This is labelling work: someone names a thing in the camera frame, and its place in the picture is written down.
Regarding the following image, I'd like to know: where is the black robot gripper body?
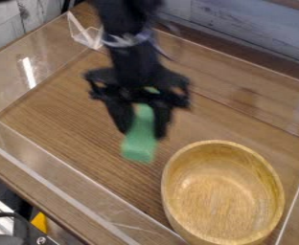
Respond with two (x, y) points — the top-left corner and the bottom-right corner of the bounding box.
(84, 41), (191, 108)

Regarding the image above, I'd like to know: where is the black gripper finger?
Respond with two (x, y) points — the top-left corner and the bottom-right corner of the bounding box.
(104, 99), (135, 134)
(153, 102), (173, 140)

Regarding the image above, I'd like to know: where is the green rectangular block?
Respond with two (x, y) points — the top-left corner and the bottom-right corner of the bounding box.
(121, 86), (163, 165)

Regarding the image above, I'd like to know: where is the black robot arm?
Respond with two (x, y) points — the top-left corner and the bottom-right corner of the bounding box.
(84, 0), (191, 139)

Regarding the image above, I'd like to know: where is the brown wooden bowl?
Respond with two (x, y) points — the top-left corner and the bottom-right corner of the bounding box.
(162, 140), (285, 245)

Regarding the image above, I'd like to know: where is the yellow black device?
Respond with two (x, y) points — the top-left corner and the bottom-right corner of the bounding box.
(14, 212), (60, 245)

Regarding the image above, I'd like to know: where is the black cable lower left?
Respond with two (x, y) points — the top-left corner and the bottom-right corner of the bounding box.
(0, 212), (30, 245)

